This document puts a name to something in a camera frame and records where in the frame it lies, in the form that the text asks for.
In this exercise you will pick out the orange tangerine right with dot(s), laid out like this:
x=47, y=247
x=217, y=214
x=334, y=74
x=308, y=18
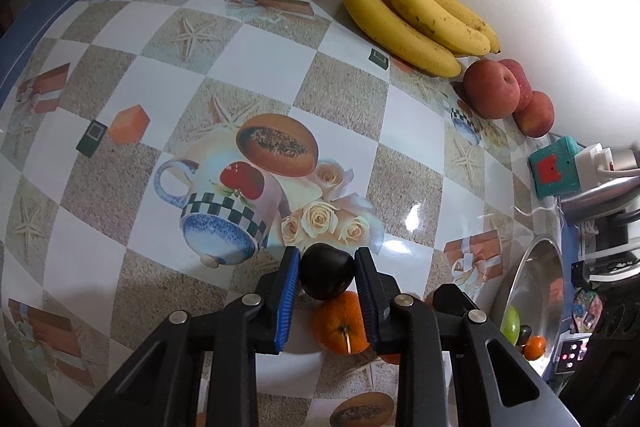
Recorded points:
x=392, y=359

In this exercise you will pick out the black power adapter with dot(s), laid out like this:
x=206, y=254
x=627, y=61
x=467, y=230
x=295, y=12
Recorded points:
x=580, y=275

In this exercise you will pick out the steel thermos jug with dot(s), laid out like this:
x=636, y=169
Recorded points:
x=601, y=201

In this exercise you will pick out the green mango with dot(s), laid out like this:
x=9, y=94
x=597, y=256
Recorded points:
x=511, y=324

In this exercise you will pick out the small tangerine in bowl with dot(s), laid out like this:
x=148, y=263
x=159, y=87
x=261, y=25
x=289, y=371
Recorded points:
x=534, y=348

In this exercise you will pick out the orange tangerine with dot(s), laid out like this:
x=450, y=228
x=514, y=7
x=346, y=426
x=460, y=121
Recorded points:
x=392, y=359
x=337, y=325

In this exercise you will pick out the teal toy box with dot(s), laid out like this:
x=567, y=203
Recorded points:
x=554, y=168

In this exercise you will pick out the dark plum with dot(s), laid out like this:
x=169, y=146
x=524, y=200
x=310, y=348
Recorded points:
x=325, y=272
x=523, y=335

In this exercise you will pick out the red apple front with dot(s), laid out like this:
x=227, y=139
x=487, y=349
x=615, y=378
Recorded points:
x=491, y=89

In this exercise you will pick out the red apple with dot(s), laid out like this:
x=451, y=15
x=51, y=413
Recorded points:
x=491, y=89
x=518, y=72
x=537, y=117

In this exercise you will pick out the yellow banana bunch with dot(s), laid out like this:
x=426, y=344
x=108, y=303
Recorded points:
x=430, y=35

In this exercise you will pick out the smartphone on stand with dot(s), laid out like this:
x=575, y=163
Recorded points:
x=571, y=351

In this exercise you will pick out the red apple middle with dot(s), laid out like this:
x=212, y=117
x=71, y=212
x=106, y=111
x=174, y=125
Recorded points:
x=518, y=72

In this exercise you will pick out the red apple right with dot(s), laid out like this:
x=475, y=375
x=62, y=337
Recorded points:
x=537, y=117

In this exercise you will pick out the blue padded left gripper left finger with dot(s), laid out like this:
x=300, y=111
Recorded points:
x=158, y=384

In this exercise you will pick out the orange tangerine left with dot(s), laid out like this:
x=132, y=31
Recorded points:
x=337, y=325

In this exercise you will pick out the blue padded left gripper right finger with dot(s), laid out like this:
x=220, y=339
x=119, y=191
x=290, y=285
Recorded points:
x=449, y=345

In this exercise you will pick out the stainless steel bowl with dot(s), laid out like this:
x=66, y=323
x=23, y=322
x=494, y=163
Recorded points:
x=535, y=287

